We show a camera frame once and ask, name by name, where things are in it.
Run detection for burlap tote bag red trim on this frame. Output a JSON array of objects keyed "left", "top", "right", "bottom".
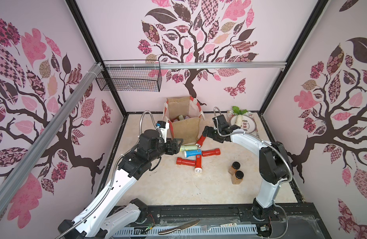
[{"left": 163, "top": 96, "right": 204, "bottom": 144}]

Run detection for table knife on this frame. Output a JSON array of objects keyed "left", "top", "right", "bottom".
[{"left": 158, "top": 220, "right": 200, "bottom": 235}]

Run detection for red flashlight white head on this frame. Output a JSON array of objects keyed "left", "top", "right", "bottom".
[{"left": 194, "top": 154, "right": 202, "bottom": 173}]

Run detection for red flashlight centre horizontal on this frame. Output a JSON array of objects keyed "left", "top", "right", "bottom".
[{"left": 176, "top": 157, "right": 196, "bottom": 167}]

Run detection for right flexible metal conduit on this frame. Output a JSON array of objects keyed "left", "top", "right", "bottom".
[{"left": 213, "top": 107, "right": 293, "bottom": 185}]

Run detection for black wire wall basket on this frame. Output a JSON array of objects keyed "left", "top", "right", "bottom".
[{"left": 96, "top": 60, "right": 162, "bottom": 92}]

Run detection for spice jar black lid upper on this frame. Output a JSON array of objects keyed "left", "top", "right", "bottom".
[{"left": 228, "top": 161, "right": 241, "bottom": 175}]

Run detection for white slotted cable duct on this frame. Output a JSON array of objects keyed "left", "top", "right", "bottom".
[{"left": 112, "top": 225, "right": 258, "bottom": 239}]

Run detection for back aluminium frame bar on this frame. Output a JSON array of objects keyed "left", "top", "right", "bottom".
[{"left": 104, "top": 61, "right": 287, "bottom": 70}]

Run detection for spice jar black lid lower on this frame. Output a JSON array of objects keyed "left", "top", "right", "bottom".
[{"left": 231, "top": 170, "right": 244, "bottom": 185}]

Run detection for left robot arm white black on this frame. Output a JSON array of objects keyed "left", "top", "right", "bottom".
[{"left": 58, "top": 129, "right": 183, "bottom": 239}]

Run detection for left aluminium frame bar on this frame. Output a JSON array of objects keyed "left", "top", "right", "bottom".
[{"left": 0, "top": 62, "right": 103, "bottom": 216}]

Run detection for spice jar black lid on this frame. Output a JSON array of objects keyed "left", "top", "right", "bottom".
[
  {"left": 228, "top": 161, "right": 241, "bottom": 175},
  {"left": 231, "top": 170, "right": 244, "bottom": 185}
]

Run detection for aluminium frame bar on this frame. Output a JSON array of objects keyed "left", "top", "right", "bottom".
[
  {"left": 0, "top": 62, "right": 103, "bottom": 216},
  {"left": 104, "top": 61, "right": 287, "bottom": 70}
]

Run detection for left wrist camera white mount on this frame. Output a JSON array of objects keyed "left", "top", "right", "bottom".
[{"left": 156, "top": 120, "right": 170, "bottom": 143}]

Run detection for floral placemat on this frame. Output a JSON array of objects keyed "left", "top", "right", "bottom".
[{"left": 227, "top": 110, "right": 259, "bottom": 137}]

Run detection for white radish toy green leaves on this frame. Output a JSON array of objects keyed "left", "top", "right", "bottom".
[{"left": 232, "top": 106, "right": 248, "bottom": 127}]

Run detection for left flexible metal conduit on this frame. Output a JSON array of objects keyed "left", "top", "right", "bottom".
[{"left": 53, "top": 110, "right": 160, "bottom": 239}]

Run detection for flexible metal conduit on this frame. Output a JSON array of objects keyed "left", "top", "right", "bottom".
[
  {"left": 53, "top": 110, "right": 160, "bottom": 239},
  {"left": 213, "top": 107, "right": 293, "bottom": 185}
]

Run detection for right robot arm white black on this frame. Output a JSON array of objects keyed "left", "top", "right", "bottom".
[{"left": 202, "top": 115, "right": 293, "bottom": 221}]

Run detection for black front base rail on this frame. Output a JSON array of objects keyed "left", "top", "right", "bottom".
[{"left": 136, "top": 203, "right": 320, "bottom": 225}]

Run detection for white patterned plate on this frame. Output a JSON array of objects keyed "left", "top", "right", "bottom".
[{"left": 230, "top": 115, "right": 257, "bottom": 133}]

